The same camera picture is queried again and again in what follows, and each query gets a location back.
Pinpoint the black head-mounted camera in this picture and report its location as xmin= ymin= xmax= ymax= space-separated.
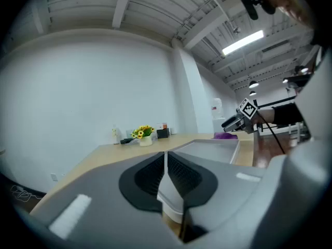
xmin=237 ymin=0 xmax=277 ymax=20

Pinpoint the long ceiling light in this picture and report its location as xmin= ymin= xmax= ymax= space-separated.
xmin=222 ymin=30 xmax=265 ymax=56

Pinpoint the white water dispenser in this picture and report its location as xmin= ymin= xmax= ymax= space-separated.
xmin=211 ymin=97 xmax=226 ymax=133

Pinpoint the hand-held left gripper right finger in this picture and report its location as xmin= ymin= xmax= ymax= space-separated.
xmin=167 ymin=151 xmax=266 ymax=244

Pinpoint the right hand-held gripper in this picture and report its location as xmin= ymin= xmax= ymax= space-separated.
xmin=221 ymin=97 xmax=259 ymax=135

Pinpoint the person's right forearm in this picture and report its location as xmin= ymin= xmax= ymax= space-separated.
xmin=255 ymin=102 xmax=305 ymax=127

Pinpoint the yellow sunflower bouquet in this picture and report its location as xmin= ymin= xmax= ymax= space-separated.
xmin=131 ymin=124 xmax=156 ymax=140

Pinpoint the grey tray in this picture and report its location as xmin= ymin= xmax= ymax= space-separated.
xmin=157 ymin=139 xmax=241 ymax=222

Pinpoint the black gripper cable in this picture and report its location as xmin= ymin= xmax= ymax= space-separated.
xmin=256 ymin=113 xmax=286 ymax=155

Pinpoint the person's head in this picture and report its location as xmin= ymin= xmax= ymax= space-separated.
xmin=269 ymin=0 xmax=316 ymax=31

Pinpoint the purple cloth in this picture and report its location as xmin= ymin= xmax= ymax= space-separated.
xmin=213 ymin=131 xmax=239 ymax=140

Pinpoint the white charging cable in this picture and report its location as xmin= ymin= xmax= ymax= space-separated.
xmin=10 ymin=185 xmax=44 ymax=201

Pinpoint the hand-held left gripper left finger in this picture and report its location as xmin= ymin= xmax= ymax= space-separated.
xmin=30 ymin=151 xmax=184 ymax=249

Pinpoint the clear plastic bottle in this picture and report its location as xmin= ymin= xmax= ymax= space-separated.
xmin=111 ymin=124 xmax=120 ymax=145

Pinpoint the white vase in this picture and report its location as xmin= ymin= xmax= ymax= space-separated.
xmin=139 ymin=135 xmax=153 ymax=147

